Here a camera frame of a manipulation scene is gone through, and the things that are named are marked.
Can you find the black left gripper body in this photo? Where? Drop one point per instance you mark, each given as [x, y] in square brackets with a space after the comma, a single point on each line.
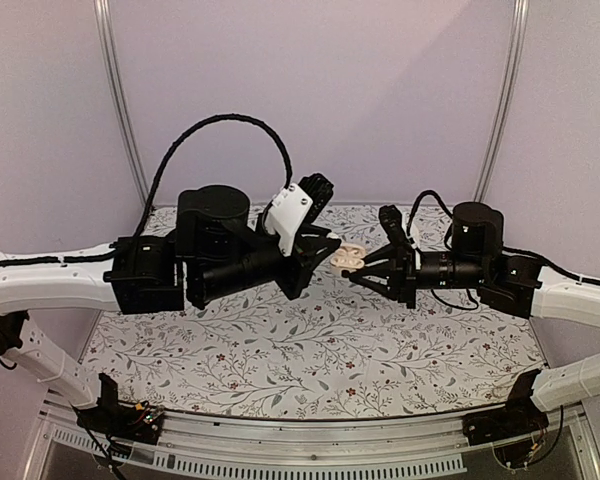
[293, 284]

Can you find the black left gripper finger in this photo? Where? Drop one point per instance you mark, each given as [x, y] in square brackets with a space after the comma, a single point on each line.
[318, 251]
[314, 237]

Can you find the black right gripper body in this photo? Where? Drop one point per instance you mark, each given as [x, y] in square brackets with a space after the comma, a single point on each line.
[405, 273]

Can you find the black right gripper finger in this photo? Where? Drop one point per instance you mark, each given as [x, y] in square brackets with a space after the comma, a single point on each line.
[381, 287]
[386, 252]

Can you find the white earbud charging case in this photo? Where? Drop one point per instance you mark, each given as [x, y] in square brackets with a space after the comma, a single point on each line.
[348, 257]

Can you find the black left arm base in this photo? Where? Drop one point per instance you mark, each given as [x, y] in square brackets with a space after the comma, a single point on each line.
[141, 422]

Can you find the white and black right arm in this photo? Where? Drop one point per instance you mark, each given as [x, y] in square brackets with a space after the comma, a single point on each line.
[515, 282]

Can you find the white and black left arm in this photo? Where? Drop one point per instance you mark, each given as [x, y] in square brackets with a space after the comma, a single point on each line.
[212, 252]

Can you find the floral patterned table mat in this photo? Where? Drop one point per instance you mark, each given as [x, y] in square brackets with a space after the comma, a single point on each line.
[337, 351]

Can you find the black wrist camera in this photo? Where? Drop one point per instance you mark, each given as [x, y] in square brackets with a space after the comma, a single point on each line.
[399, 231]
[296, 205]

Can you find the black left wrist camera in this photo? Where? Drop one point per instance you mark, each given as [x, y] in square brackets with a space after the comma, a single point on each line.
[296, 205]

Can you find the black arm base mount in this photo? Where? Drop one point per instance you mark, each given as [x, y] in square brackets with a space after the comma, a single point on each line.
[505, 420]

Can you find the aluminium frame rail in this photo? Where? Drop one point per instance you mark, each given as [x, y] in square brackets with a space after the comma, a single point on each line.
[368, 431]

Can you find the right aluminium corner post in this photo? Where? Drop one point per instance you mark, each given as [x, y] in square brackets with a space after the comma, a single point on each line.
[506, 95]

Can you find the aluminium corner post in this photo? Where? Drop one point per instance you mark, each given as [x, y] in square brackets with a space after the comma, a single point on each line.
[506, 95]
[105, 27]

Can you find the left aluminium corner post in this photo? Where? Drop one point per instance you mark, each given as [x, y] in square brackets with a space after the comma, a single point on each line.
[105, 27]

